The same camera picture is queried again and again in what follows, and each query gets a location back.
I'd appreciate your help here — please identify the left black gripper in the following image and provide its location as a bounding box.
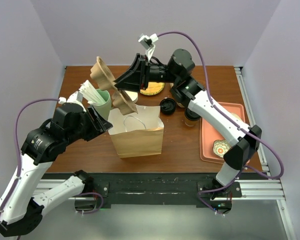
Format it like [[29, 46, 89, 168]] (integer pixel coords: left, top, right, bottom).
[[66, 104, 114, 144]]

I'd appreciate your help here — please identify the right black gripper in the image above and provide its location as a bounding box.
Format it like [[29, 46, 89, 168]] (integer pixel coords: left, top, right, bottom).
[[114, 53, 179, 93]]

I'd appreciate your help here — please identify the single cardboard cup carrier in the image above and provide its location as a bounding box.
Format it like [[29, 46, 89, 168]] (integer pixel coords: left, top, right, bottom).
[[90, 56, 138, 116]]

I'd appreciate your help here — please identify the brown paper bag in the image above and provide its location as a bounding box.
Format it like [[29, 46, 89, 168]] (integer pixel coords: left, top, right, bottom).
[[108, 105, 164, 159]]

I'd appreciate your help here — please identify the brown paper coffee cup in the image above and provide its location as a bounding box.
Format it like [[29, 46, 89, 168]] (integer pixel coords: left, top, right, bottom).
[[184, 108, 201, 127]]

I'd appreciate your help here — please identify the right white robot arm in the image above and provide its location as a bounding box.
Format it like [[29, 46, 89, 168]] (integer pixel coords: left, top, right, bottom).
[[114, 48, 262, 197]]

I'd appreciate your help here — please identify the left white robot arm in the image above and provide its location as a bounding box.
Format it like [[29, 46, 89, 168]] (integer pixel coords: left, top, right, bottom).
[[0, 103, 112, 237]]

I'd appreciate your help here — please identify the green straw holder cup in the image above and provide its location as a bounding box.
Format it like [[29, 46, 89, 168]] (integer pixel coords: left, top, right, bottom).
[[91, 89, 112, 121]]

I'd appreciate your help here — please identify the stack of paper cups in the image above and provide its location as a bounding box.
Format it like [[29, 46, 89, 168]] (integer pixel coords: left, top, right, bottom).
[[126, 91, 138, 103]]

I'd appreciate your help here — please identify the yellow woven coaster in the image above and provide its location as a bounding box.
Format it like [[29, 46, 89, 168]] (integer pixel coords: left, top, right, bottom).
[[140, 82, 165, 96]]

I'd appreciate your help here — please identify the white wrapped straws bundle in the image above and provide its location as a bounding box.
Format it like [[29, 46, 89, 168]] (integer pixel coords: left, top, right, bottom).
[[79, 80, 104, 103]]

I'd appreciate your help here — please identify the stack of black lids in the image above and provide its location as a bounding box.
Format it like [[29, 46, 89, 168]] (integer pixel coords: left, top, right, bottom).
[[160, 98, 177, 115]]

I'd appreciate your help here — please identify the pink plastic tray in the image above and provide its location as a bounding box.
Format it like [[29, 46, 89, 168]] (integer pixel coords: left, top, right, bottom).
[[200, 102, 246, 165]]

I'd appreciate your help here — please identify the white square bowl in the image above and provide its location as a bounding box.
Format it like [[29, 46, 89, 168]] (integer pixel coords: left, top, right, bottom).
[[231, 112, 244, 122]]

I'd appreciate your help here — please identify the floral patterned small dish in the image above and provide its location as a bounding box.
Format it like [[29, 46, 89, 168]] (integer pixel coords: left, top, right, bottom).
[[212, 139, 231, 158]]

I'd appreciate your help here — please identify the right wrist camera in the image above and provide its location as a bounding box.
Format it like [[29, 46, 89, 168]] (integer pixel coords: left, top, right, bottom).
[[138, 33, 159, 61]]

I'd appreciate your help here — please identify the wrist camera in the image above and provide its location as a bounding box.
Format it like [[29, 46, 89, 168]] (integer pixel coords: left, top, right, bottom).
[[138, 33, 159, 61], [58, 91, 83, 105]]

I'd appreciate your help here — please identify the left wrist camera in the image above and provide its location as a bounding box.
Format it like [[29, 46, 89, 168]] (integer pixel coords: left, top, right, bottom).
[[58, 91, 83, 105]]

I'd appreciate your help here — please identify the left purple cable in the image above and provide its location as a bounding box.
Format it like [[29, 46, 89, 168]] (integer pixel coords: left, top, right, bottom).
[[0, 98, 106, 240]]

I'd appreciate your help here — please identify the purple cable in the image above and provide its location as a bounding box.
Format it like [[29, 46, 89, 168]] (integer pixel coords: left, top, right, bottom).
[[0, 98, 106, 240], [157, 31, 285, 216]]

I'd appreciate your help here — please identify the aluminium frame rail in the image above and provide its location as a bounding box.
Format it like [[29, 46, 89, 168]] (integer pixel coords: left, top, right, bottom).
[[33, 179, 297, 240]]

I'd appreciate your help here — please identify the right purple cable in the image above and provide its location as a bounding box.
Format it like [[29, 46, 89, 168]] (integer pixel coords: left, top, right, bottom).
[[157, 31, 285, 216]]

